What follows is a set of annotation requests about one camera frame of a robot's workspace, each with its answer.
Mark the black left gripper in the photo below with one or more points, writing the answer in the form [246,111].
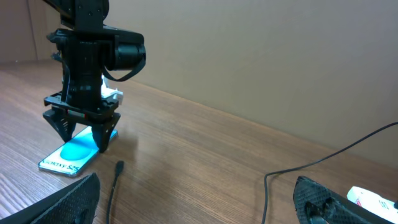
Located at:
[63,118]

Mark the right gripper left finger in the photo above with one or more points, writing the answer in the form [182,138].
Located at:
[74,204]

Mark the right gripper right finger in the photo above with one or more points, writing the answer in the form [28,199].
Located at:
[314,203]

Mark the teal screen Galaxy smartphone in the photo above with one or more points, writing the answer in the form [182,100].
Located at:
[71,158]

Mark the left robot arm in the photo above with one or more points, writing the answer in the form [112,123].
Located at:
[88,50]

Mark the white power strip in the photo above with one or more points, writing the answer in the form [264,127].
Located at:
[374,203]

